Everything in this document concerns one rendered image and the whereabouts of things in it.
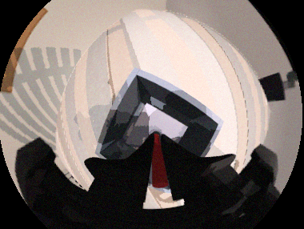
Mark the dark red peg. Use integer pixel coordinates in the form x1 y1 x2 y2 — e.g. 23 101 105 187
151 134 168 188

